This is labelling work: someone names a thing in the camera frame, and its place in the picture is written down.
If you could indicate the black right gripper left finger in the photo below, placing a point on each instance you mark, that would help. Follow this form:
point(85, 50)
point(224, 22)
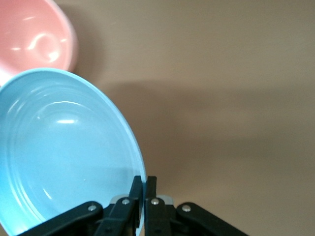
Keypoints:
point(118, 216)

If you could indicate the pink bowl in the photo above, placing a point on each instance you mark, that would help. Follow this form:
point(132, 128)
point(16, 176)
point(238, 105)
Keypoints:
point(32, 37)

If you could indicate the blue plate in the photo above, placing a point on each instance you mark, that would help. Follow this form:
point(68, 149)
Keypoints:
point(61, 147)

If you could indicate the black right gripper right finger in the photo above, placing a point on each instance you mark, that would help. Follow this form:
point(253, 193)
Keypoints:
point(157, 216)

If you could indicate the brown table cloth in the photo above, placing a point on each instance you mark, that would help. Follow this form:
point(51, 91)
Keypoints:
point(221, 98)

